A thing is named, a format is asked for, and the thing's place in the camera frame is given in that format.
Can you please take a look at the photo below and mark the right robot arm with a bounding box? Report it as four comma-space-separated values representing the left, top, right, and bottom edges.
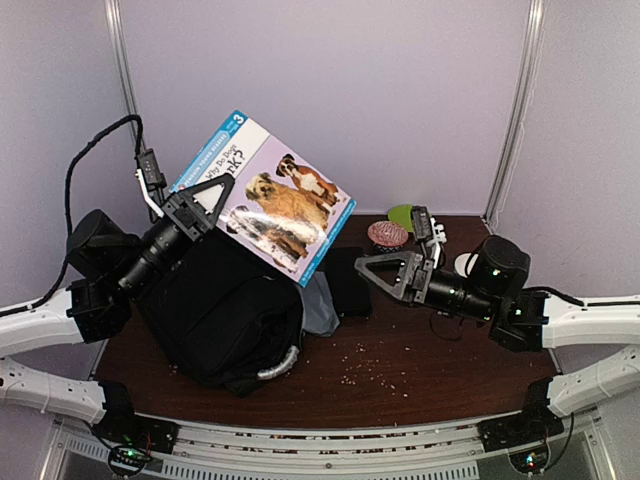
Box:
355, 235, 639, 442

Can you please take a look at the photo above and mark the green plate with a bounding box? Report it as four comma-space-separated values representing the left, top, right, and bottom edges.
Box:
387, 204, 414, 233

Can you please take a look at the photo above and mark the aluminium frame post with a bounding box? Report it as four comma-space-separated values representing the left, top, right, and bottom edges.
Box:
483, 0, 546, 232
104, 0, 151, 161

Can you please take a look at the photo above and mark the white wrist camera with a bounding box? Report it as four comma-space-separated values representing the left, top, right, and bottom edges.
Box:
136, 149, 166, 223
410, 206, 447, 267

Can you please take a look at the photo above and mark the red patterned bowl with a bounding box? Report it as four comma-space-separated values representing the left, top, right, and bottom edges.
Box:
367, 220, 409, 253

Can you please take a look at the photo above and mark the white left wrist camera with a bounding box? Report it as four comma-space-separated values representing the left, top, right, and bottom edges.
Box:
136, 149, 166, 223

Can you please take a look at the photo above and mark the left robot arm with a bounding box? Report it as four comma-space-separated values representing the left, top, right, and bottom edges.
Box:
1, 174, 235, 444

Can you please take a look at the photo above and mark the grey plastic bag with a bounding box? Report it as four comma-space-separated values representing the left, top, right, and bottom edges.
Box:
298, 271, 340, 337

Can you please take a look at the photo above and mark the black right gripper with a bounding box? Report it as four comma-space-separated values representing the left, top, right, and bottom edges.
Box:
354, 251, 498, 326

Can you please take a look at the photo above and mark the black leather pouch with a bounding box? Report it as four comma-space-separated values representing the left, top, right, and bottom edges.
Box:
324, 247, 372, 317

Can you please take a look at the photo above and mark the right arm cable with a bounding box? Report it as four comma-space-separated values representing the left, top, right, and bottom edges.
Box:
529, 286, 640, 307

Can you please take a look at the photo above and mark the purple dog reader book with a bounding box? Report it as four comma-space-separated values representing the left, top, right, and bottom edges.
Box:
171, 110, 356, 287

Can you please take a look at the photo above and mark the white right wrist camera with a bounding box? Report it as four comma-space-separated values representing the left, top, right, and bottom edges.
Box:
410, 206, 447, 267

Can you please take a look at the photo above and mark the left aluminium frame post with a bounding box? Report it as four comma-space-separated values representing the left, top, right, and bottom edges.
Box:
104, 0, 151, 161

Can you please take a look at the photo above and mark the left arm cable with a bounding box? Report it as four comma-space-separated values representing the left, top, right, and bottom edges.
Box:
0, 114, 151, 319

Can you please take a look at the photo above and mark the right aluminium frame post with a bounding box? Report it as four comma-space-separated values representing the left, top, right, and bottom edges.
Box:
483, 0, 546, 232

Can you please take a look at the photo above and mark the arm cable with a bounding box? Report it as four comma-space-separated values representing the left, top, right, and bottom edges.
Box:
529, 286, 640, 307
0, 114, 151, 319

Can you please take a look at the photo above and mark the white bowl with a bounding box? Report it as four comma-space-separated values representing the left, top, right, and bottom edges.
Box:
454, 253, 478, 277

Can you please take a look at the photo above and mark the black student backpack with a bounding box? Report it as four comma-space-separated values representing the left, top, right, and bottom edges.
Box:
136, 232, 303, 397

